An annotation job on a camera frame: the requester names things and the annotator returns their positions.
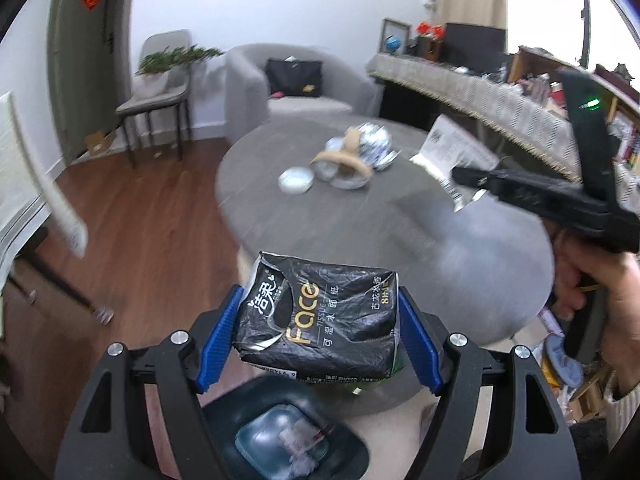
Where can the dark teal waste bin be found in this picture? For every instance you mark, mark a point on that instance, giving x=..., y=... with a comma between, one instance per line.
x=225, y=420

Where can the white patterned tablecloth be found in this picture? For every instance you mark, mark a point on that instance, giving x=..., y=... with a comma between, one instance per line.
x=30, y=180

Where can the grey dining chair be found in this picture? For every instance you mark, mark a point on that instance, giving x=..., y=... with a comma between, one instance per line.
x=160, y=95

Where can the round dark stone table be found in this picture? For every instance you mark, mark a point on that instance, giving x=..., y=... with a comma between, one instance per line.
x=390, y=230

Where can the black table leg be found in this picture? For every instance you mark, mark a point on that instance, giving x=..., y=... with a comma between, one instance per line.
x=60, y=285

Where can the person's right forearm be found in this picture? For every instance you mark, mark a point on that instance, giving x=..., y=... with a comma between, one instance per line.
x=622, y=410

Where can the small red flags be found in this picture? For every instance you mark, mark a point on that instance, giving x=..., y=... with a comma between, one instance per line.
x=430, y=29

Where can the picture frame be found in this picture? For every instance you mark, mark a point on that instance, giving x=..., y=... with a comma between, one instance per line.
x=397, y=27

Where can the small wooden speaker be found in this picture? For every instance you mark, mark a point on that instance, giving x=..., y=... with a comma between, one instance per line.
x=429, y=47

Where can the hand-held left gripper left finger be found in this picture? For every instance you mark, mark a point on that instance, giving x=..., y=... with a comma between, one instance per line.
x=220, y=340

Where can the black monitor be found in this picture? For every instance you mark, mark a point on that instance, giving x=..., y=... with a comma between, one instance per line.
x=472, y=47

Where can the fringed patterned desk cloth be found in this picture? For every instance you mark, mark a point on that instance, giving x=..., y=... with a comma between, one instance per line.
x=500, y=100

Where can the person's right hand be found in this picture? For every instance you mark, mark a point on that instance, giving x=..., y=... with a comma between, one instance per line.
x=625, y=300

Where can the brown cardboard tape roll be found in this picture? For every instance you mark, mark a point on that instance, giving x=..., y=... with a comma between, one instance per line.
x=345, y=160

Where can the cardboard box by door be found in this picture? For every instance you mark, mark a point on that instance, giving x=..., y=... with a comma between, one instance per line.
x=99, y=142

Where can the wooden bookshelf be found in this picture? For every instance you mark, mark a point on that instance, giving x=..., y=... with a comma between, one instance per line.
x=530, y=67

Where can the grey armchair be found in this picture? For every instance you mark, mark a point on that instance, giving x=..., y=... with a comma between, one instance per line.
x=245, y=90

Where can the white paper sheet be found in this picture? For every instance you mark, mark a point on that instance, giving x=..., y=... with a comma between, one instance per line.
x=447, y=145

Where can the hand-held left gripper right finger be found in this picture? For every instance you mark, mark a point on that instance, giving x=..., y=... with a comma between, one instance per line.
x=417, y=340

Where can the potted green plant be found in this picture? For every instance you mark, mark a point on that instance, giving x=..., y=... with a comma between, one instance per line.
x=175, y=57

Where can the crumpled silver foil ball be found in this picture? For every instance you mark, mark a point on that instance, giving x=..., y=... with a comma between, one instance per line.
x=375, y=142

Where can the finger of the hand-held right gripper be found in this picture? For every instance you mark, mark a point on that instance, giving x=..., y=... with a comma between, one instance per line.
x=500, y=182

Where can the small blue globe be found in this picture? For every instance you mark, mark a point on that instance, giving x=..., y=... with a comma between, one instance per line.
x=393, y=44

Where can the black flat bag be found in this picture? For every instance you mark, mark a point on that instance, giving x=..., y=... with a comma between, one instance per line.
x=294, y=77

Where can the black tissue packet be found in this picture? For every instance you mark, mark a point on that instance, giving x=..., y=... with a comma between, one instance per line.
x=320, y=320

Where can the grey-green door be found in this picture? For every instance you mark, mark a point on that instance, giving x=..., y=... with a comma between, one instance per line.
x=75, y=70

